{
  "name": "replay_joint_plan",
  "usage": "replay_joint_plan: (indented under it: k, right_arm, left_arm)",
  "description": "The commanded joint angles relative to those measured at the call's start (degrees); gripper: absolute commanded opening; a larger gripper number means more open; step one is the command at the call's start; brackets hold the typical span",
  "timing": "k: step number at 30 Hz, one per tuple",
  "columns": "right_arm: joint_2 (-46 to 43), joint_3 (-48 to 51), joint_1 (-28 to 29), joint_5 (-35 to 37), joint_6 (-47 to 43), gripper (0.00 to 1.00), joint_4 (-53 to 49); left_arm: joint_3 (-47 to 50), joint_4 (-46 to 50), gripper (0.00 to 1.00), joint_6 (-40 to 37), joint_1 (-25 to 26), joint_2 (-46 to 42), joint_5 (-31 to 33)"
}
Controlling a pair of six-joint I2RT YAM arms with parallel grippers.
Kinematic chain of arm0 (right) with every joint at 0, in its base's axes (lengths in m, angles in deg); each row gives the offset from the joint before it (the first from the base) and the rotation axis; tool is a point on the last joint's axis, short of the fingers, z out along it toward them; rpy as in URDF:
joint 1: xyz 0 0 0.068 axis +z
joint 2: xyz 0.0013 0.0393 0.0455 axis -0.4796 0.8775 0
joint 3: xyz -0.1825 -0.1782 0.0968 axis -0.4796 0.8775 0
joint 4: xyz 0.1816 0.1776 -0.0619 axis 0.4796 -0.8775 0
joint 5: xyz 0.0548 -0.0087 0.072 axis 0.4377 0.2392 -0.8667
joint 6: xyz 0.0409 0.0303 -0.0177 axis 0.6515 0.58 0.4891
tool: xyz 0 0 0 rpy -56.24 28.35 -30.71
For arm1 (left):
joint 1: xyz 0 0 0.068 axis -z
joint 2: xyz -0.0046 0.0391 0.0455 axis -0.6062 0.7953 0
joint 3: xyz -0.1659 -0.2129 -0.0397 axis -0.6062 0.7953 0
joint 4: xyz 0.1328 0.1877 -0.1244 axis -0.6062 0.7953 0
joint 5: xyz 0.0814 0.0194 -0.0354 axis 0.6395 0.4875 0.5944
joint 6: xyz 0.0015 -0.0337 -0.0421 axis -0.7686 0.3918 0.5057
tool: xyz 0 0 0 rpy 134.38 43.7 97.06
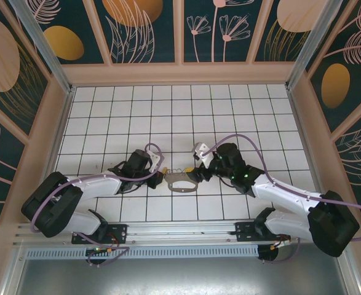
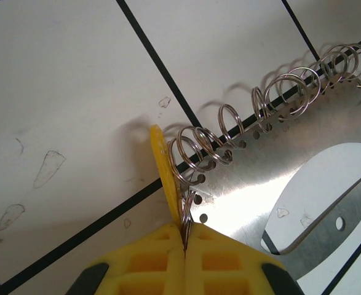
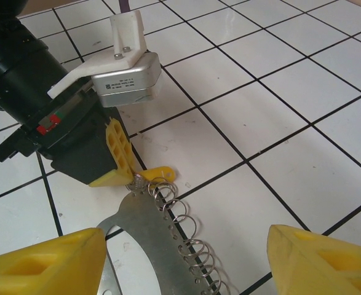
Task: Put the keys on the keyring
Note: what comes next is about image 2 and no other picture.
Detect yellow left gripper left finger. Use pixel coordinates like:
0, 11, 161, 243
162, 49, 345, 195
65, 223, 186, 295

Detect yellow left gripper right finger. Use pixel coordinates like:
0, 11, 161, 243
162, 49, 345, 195
184, 223, 304, 295

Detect yellow plastic key tag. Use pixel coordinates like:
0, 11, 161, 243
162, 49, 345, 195
149, 123, 183, 227

